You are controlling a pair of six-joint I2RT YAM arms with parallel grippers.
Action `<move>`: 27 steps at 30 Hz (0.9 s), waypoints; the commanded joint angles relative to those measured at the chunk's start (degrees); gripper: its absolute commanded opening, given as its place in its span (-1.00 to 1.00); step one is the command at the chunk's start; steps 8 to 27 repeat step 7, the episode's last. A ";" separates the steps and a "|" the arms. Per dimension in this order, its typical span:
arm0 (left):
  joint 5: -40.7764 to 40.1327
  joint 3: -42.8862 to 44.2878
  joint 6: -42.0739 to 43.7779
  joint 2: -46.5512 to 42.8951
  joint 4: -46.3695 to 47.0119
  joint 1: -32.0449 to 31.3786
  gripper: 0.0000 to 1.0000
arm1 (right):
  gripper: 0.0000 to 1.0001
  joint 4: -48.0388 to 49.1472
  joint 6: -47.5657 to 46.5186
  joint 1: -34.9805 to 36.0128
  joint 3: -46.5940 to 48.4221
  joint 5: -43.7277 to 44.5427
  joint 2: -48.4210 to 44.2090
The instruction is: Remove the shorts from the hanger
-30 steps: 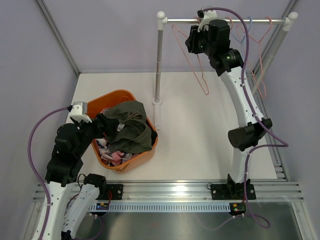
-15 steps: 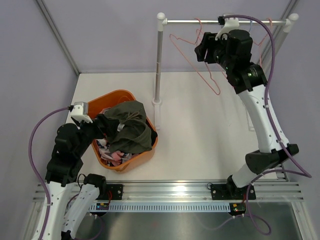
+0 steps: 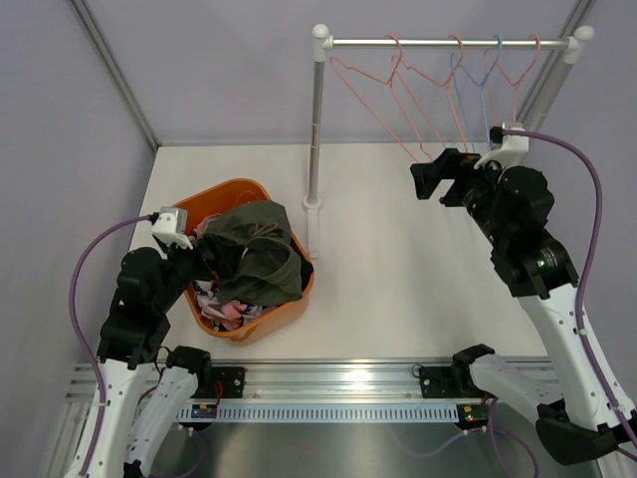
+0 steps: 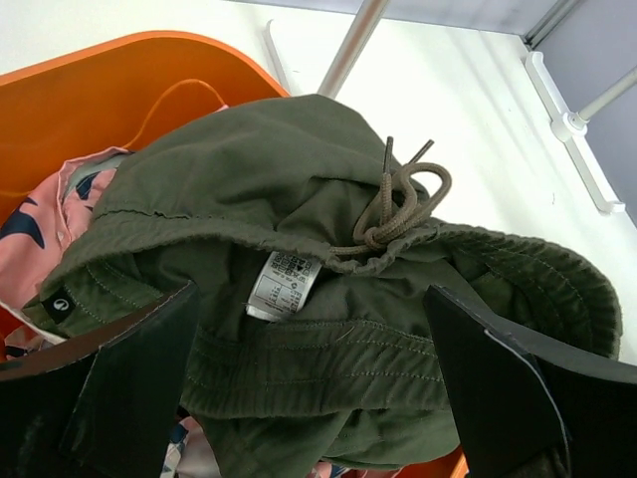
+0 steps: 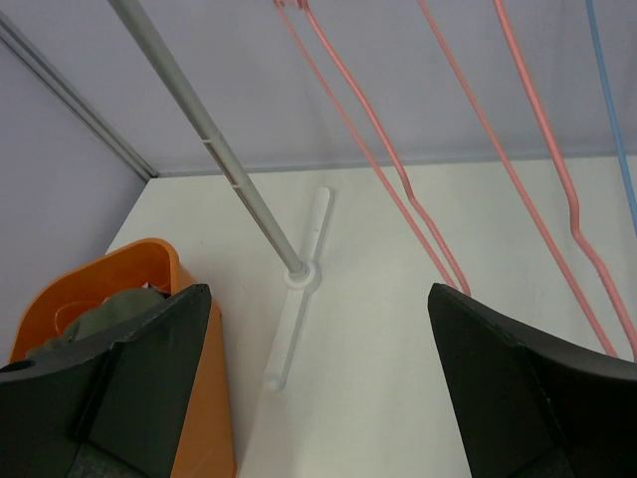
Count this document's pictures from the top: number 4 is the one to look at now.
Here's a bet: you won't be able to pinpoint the pink shark print shorts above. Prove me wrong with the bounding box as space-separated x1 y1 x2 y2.
0 102 349 478

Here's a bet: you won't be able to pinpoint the white and steel clothes rack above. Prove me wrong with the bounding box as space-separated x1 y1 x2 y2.
262 0 637 215

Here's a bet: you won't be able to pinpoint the orange plastic laundry basket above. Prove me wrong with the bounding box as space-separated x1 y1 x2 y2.
0 30 469 478

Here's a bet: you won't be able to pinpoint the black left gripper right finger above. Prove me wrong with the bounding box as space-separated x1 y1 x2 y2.
424 286 636 477

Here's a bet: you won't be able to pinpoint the olive green shorts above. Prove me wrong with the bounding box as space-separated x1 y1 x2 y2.
24 95 621 477

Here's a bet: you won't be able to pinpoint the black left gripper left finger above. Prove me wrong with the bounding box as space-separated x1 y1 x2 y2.
1 284 198 477

